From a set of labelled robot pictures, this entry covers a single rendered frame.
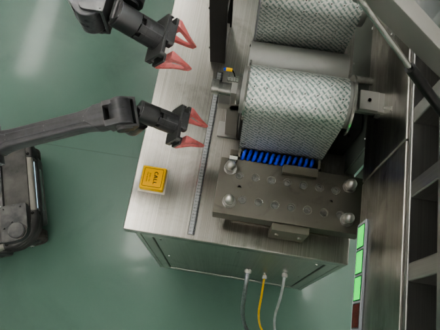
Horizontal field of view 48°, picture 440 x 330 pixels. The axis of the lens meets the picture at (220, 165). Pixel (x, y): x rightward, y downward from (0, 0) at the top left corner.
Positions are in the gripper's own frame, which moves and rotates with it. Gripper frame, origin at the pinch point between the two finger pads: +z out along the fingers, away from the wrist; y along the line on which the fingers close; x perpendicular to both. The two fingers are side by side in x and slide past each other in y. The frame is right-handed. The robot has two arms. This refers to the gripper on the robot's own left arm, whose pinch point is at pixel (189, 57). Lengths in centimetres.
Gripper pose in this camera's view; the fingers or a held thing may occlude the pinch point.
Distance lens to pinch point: 116.1
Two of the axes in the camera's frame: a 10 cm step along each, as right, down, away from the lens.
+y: -1.6, 9.3, -3.3
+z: 7.5, 3.4, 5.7
